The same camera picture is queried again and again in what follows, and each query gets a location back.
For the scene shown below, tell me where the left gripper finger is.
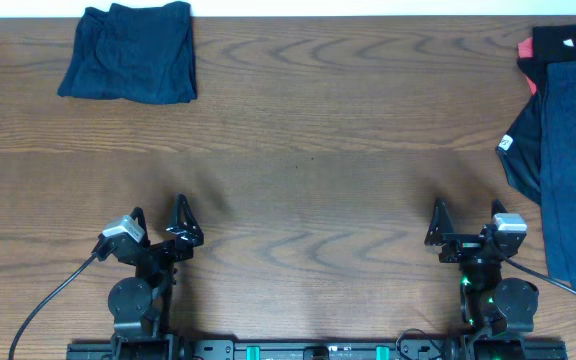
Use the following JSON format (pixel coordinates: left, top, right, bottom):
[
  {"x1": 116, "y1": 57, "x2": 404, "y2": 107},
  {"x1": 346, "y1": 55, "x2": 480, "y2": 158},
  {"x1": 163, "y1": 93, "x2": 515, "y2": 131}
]
[
  {"x1": 166, "y1": 193, "x2": 204, "y2": 246},
  {"x1": 130, "y1": 207, "x2": 149, "y2": 245}
]

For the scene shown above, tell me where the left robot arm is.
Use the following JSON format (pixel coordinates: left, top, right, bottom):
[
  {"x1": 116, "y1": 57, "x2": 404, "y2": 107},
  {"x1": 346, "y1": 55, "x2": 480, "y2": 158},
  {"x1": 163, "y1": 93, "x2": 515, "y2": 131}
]
[{"x1": 92, "y1": 194, "x2": 204, "y2": 360}]

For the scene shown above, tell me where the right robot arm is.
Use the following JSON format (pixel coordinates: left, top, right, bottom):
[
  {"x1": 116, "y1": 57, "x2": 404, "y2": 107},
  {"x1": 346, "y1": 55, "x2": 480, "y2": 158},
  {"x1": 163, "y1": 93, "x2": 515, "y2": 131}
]
[{"x1": 424, "y1": 198, "x2": 539, "y2": 359}]

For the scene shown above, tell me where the black shirt with red trim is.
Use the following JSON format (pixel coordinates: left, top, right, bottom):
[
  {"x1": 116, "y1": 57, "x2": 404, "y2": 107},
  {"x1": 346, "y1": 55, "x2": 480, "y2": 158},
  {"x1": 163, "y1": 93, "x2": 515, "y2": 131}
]
[{"x1": 496, "y1": 25, "x2": 576, "y2": 208}]

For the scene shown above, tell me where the folded dark navy garment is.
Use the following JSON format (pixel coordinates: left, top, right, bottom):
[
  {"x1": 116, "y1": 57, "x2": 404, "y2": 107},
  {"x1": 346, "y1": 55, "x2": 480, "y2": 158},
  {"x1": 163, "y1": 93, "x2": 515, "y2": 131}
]
[{"x1": 57, "y1": 1, "x2": 198, "y2": 105}]

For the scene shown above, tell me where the right black camera cable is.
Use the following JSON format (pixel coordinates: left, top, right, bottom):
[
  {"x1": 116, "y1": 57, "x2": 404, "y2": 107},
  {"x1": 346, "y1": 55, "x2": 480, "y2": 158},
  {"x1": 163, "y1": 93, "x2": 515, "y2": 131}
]
[{"x1": 487, "y1": 238, "x2": 576, "y2": 360}]

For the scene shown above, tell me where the black camera cable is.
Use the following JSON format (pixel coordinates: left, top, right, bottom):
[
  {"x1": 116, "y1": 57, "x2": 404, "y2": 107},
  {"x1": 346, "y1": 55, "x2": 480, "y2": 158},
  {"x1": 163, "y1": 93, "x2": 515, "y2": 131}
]
[
  {"x1": 8, "y1": 253, "x2": 100, "y2": 360},
  {"x1": 487, "y1": 238, "x2": 576, "y2": 360}
]

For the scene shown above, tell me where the left black camera cable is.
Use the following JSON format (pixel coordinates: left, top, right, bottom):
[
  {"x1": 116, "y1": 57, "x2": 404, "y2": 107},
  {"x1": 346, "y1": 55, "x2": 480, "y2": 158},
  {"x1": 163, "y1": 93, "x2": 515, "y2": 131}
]
[{"x1": 8, "y1": 253, "x2": 100, "y2": 360}]

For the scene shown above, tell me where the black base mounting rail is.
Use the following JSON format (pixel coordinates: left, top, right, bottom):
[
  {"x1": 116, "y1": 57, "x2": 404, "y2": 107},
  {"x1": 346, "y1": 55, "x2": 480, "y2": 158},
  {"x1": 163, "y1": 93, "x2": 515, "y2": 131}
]
[{"x1": 66, "y1": 338, "x2": 568, "y2": 360}]

